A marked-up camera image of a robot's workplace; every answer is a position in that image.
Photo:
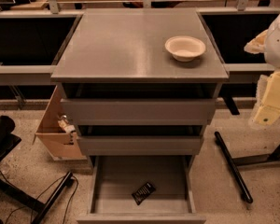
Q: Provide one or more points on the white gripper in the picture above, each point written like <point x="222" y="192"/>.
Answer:
<point x="279" y="42"/>

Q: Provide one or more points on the black rxbar chocolate wrapper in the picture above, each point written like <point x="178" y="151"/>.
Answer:
<point x="143" y="192"/>

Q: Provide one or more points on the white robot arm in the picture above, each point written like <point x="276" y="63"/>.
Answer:
<point x="268" y="43"/>

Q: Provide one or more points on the grey top drawer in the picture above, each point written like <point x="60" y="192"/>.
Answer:
<point x="139" y="111"/>

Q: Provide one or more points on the grey middle drawer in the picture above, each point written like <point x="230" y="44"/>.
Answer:
<point x="140" y="145"/>

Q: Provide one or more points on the grey drawer cabinet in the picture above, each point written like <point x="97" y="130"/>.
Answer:
<point x="121" y="54"/>

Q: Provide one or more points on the grey open bottom drawer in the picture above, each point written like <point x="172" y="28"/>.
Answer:
<point x="115" y="178"/>

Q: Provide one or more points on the black table leg right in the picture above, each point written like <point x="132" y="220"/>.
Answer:
<point x="234" y="163"/>

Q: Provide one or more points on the black table leg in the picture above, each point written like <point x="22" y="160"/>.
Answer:
<point x="34" y="204"/>
<point x="234" y="163"/>

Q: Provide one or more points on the white paper bowl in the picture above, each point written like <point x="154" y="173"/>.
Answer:
<point x="185" y="48"/>

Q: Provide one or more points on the light wooden box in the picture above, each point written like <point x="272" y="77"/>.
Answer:
<point x="60" y="144"/>

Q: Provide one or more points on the black table leg left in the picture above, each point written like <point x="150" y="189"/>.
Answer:
<point x="34" y="204"/>

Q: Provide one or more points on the black chair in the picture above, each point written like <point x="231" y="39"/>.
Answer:
<point x="8" y="140"/>

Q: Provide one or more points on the grey rail right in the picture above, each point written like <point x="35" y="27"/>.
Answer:
<point x="242" y="73"/>

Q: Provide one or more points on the grey rail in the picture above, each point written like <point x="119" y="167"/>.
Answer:
<point x="15" y="75"/>
<point x="242" y="73"/>

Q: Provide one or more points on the grey rail left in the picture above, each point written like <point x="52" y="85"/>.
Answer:
<point x="15" y="75"/>

